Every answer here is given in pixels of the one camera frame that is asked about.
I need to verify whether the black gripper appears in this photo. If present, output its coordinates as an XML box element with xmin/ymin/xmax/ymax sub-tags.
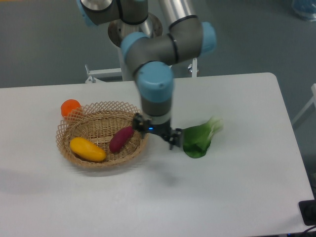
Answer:
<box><xmin>132</xmin><ymin>113</ymin><xmax>182</xmax><ymax>150</ymax></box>

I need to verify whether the woven wicker basket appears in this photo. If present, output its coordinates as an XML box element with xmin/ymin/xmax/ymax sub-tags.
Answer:
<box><xmin>56</xmin><ymin>101</ymin><xmax>149</xmax><ymax>169</ymax></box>

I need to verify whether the yellow mango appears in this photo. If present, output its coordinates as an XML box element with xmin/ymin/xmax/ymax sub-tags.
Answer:
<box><xmin>69</xmin><ymin>137</ymin><xmax>107</xmax><ymax>162</ymax></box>

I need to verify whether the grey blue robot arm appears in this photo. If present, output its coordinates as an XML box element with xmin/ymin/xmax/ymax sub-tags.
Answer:
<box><xmin>119</xmin><ymin>0</ymin><xmax>217</xmax><ymax>147</ymax></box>

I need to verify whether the purple sweet potato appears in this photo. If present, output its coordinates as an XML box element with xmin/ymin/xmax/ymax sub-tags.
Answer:
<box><xmin>109</xmin><ymin>126</ymin><xmax>134</xmax><ymax>153</ymax></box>

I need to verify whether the green bok choy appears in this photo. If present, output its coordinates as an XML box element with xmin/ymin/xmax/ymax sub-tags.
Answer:
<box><xmin>183</xmin><ymin>117</ymin><xmax>224</xmax><ymax>158</ymax></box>

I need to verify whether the orange tangerine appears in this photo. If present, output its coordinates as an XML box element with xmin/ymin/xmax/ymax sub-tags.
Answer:
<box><xmin>60</xmin><ymin>99</ymin><xmax>81</xmax><ymax>118</ymax></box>

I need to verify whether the black device at table corner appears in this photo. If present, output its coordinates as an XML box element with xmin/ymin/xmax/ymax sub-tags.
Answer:
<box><xmin>298</xmin><ymin>199</ymin><xmax>316</xmax><ymax>226</ymax></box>

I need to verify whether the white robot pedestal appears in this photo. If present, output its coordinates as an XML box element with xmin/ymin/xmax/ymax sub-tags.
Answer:
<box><xmin>84</xmin><ymin>13</ymin><xmax>199</xmax><ymax>83</ymax></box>

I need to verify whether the white frame at right edge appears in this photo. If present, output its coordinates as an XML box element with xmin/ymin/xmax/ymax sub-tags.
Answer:
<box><xmin>291</xmin><ymin>83</ymin><xmax>316</xmax><ymax>129</ymax></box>

